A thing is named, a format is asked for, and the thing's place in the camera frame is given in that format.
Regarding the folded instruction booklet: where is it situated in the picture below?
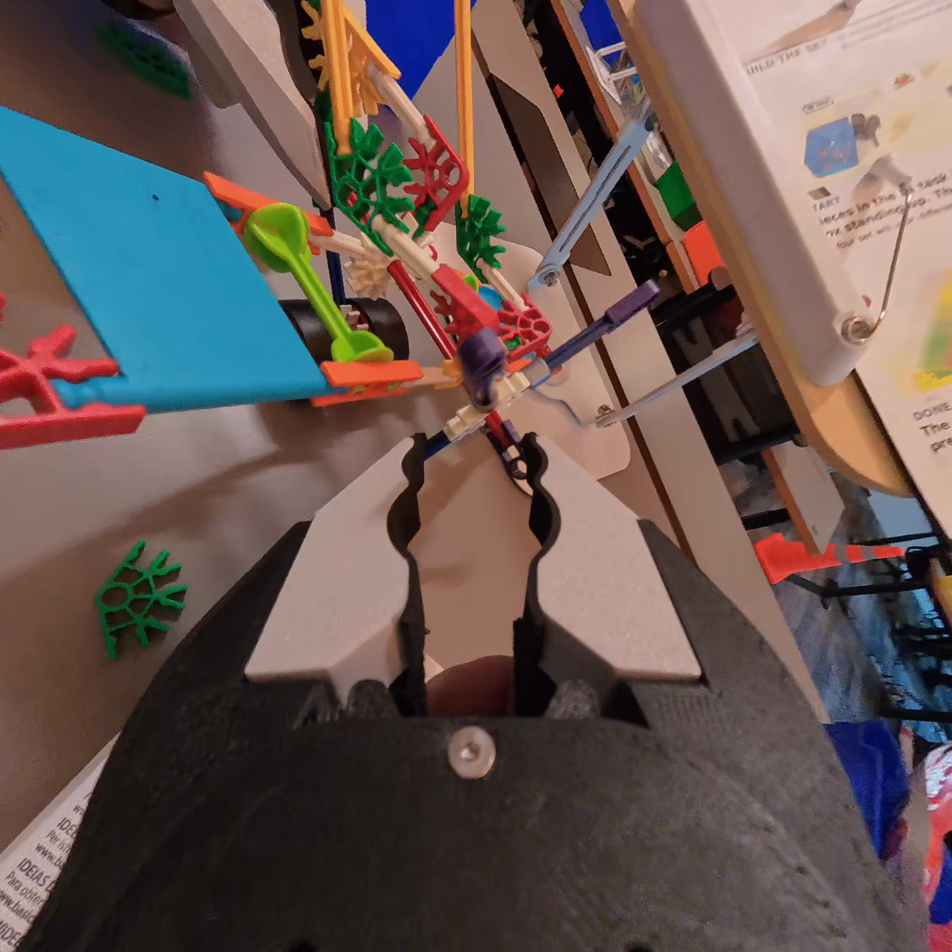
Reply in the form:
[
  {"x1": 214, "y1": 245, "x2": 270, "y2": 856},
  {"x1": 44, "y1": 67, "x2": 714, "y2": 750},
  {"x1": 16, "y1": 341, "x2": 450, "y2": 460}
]
[{"x1": 0, "y1": 732, "x2": 120, "y2": 949}]

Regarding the small blue plastic bin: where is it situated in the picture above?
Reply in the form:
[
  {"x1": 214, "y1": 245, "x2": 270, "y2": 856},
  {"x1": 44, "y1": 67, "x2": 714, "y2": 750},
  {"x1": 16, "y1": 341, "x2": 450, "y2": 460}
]
[{"x1": 580, "y1": 0, "x2": 626, "y2": 42}]

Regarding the orange plastic bin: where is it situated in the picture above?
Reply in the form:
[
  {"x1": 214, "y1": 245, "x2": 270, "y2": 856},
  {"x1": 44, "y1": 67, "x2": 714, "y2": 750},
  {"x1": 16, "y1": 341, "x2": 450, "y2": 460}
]
[{"x1": 680, "y1": 222, "x2": 726, "y2": 287}]

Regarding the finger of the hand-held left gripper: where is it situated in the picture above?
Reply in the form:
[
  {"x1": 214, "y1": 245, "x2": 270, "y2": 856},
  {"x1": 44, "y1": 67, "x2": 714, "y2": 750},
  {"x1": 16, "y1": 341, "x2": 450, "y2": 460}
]
[{"x1": 173, "y1": 0, "x2": 333, "y2": 211}]

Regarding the orange traffic cone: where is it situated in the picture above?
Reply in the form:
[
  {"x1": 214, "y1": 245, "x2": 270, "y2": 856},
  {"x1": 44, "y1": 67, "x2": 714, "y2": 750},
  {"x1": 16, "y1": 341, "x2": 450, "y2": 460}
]
[{"x1": 753, "y1": 533, "x2": 907, "y2": 586}]

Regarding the red toy wheel black tyre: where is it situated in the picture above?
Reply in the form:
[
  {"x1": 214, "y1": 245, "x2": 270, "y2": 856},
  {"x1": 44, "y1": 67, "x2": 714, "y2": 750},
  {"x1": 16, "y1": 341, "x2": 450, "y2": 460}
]
[{"x1": 281, "y1": 296, "x2": 412, "y2": 363}]

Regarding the printed plastic bag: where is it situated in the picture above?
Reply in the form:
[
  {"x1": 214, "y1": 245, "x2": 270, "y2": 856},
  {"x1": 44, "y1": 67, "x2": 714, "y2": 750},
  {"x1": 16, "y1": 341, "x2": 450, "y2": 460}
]
[{"x1": 878, "y1": 732, "x2": 952, "y2": 952}]

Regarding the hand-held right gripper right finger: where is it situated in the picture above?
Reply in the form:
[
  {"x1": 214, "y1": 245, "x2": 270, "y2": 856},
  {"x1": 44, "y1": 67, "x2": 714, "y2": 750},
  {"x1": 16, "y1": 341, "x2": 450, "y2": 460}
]
[{"x1": 513, "y1": 433, "x2": 704, "y2": 716}]

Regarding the colourful toy construction model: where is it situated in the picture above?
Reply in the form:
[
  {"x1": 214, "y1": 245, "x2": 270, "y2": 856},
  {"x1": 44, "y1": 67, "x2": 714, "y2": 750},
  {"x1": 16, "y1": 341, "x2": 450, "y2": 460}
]
[{"x1": 0, "y1": 0, "x2": 663, "y2": 498}]

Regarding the green toy connector piece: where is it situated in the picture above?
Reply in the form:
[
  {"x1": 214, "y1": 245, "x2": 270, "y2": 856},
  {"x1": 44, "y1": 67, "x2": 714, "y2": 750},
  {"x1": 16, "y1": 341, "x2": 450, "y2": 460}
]
[
  {"x1": 94, "y1": 540, "x2": 188, "y2": 660},
  {"x1": 97, "y1": 22, "x2": 196, "y2": 99}
]

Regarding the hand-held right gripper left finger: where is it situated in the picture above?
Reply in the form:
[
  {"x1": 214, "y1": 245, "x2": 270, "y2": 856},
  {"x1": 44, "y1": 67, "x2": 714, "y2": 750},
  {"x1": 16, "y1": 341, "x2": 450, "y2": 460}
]
[{"x1": 244, "y1": 433, "x2": 428, "y2": 716}]

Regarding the green plastic bin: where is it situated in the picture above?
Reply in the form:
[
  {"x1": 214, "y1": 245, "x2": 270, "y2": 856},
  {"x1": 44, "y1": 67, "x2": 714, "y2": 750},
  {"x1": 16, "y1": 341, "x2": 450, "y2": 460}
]
[{"x1": 654, "y1": 160, "x2": 704, "y2": 232}]

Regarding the printed instruction sheet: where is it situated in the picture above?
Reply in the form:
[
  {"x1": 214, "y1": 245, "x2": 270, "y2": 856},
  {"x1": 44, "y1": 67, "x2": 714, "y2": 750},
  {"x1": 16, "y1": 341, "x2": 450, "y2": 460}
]
[{"x1": 740, "y1": 0, "x2": 952, "y2": 540}]

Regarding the white tilted reading stand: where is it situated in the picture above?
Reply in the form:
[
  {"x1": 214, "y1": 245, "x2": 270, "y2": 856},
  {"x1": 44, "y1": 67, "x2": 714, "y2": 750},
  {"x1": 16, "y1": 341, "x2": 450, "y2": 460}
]
[{"x1": 439, "y1": 0, "x2": 952, "y2": 498}]

